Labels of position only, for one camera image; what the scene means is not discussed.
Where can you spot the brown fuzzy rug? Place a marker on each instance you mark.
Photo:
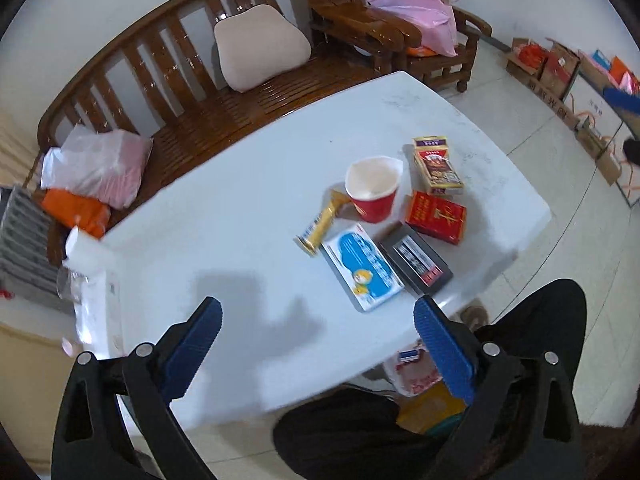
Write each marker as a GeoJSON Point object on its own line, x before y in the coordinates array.
{"type": "Point", "coordinates": [605, 447]}

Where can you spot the person's legs in black trousers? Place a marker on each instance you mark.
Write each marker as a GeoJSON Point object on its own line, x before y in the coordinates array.
{"type": "Point", "coordinates": [340, 440]}

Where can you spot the blue white small packet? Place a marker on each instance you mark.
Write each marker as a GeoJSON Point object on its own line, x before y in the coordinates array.
{"type": "Point", "coordinates": [407, 356]}

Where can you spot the dark grey box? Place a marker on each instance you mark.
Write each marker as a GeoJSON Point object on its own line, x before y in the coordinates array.
{"type": "Point", "coordinates": [415, 260]}

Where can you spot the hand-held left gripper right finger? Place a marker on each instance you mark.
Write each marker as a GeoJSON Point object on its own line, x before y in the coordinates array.
{"type": "Point", "coordinates": [445, 355]}

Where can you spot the beige sneaker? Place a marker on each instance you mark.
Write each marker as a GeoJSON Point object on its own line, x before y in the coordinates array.
{"type": "Point", "coordinates": [475, 316]}

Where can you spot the white plastic trash bag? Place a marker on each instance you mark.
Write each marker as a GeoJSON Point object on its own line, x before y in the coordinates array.
{"type": "Point", "coordinates": [415, 379]}

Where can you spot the open cardboard box red contents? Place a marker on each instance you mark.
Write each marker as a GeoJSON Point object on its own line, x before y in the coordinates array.
{"type": "Point", "coordinates": [525, 62]}

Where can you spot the small brown cardboard box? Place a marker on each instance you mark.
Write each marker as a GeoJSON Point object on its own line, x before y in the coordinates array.
{"type": "Point", "coordinates": [609, 166]}
{"type": "Point", "coordinates": [586, 136]}

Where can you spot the tall brown cardboard box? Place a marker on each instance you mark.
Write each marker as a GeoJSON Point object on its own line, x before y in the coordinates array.
{"type": "Point", "coordinates": [560, 70]}

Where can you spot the pink plastic bag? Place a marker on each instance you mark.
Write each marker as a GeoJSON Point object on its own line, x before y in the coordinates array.
{"type": "Point", "coordinates": [420, 10]}

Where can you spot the gold cigarette pack red stripe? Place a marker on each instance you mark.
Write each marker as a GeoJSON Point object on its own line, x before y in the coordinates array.
{"type": "Point", "coordinates": [430, 142]}

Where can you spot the red paper cup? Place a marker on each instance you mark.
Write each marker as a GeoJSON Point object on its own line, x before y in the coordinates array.
{"type": "Point", "coordinates": [375, 205]}

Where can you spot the gold tube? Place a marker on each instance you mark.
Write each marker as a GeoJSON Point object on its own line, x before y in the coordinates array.
{"type": "Point", "coordinates": [320, 225]}

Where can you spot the red gold patterned cigarette pack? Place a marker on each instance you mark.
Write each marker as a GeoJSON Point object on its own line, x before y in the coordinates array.
{"type": "Point", "coordinates": [437, 172]}

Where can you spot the orange packet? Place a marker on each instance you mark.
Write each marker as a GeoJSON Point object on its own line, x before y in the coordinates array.
{"type": "Point", "coordinates": [419, 51]}

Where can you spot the brown wooden armchair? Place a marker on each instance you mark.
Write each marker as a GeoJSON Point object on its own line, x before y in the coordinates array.
{"type": "Point", "coordinates": [435, 67]}

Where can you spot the white flat box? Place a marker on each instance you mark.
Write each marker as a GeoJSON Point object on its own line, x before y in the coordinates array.
{"type": "Point", "coordinates": [97, 310]}

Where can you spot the yellow plastic container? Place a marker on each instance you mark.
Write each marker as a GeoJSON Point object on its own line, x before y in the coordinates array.
{"type": "Point", "coordinates": [430, 410]}

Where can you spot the beige cushion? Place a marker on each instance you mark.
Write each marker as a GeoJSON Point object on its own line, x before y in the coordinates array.
{"type": "Point", "coordinates": [260, 45]}

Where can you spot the brown wooden bench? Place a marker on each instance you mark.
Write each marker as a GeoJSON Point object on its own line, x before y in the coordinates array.
{"type": "Point", "coordinates": [225, 110]}

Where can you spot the white cartons with orange print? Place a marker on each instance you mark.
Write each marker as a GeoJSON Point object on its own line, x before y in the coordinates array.
{"type": "Point", "coordinates": [595, 101]}

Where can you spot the orange bag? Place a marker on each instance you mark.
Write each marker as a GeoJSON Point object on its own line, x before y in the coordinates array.
{"type": "Point", "coordinates": [75, 210]}

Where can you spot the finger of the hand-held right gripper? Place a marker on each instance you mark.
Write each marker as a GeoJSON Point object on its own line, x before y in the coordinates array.
{"type": "Point", "coordinates": [632, 152]}
{"type": "Point", "coordinates": [622, 99]}

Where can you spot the stack of colourful paper bags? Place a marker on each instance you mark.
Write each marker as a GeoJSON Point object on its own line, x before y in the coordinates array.
{"type": "Point", "coordinates": [612, 67]}

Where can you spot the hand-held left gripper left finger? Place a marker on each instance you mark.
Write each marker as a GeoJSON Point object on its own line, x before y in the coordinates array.
{"type": "Point", "coordinates": [195, 347]}

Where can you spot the grey radiator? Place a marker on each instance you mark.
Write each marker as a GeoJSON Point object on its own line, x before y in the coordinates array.
{"type": "Point", "coordinates": [25, 245]}

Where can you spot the blue white medicine box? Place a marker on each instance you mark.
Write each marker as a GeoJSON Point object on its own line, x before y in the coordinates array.
{"type": "Point", "coordinates": [365, 270]}

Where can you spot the white translucent plastic bag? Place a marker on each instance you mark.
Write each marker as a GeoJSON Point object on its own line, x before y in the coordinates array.
{"type": "Point", "coordinates": [95, 165]}

